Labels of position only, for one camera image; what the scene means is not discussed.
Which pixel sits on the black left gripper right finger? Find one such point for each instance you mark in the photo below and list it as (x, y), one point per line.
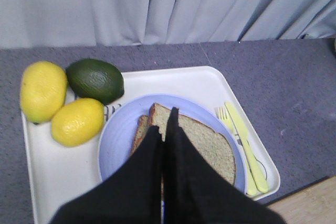
(195, 193)

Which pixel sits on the wooden cutting board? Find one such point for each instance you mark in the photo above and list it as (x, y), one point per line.
(314, 204)

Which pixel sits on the white rectangular tray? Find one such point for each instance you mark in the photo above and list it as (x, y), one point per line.
(58, 174)

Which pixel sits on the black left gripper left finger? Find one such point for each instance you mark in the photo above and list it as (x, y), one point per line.
(131, 195)

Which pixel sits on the green lime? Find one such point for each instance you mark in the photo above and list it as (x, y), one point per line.
(97, 79)

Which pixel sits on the light blue plate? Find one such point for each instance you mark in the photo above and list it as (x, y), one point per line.
(118, 133)

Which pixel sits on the yellow plastic knife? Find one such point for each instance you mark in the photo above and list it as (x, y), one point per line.
(254, 168)

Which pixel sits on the bread slice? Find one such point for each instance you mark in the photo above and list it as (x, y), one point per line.
(213, 146)
(140, 133)

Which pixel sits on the grey curtain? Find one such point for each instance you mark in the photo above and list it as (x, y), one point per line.
(60, 23)

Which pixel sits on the yellow lemon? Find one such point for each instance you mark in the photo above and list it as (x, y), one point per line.
(77, 122)
(42, 91)

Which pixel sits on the yellow plastic fork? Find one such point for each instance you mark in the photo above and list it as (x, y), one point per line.
(223, 115)

